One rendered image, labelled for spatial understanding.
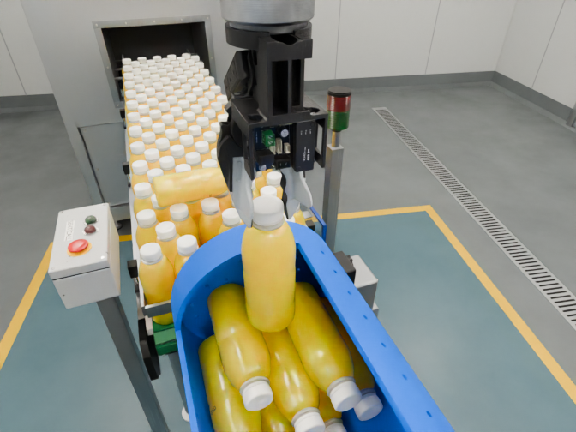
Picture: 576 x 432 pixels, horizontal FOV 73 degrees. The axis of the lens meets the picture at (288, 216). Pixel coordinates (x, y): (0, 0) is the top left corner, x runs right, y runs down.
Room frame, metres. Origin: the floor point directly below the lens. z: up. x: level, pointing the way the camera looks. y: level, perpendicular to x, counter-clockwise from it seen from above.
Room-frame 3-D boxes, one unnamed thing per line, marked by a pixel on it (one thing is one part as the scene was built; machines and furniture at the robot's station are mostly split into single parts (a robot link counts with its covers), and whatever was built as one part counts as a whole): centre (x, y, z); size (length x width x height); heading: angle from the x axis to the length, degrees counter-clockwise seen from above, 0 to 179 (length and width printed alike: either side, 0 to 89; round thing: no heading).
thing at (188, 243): (0.59, 0.20, 1.08); 0.04 x 0.04 x 0.02
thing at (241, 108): (0.34, 0.01, 1.47); 0.09 x 0.08 x 0.12; 20
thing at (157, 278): (0.57, 0.27, 0.99); 0.07 x 0.07 x 0.18
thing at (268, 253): (0.37, 0.02, 1.23); 0.07 x 0.07 x 0.18
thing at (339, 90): (1.00, -0.13, 1.18); 0.06 x 0.06 x 0.16
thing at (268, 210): (0.37, 0.02, 1.33); 0.04 x 0.04 x 0.02
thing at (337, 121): (1.00, -0.13, 1.18); 0.06 x 0.06 x 0.05
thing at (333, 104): (1.00, -0.13, 1.23); 0.06 x 0.06 x 0.04
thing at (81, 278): (0.61, 0.42, 1.05); 0.20 x 0.10 x 0.10; 20
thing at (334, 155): (1.00, -0.13, 0.55); 0.04 x 0.04 x 1.10; 20
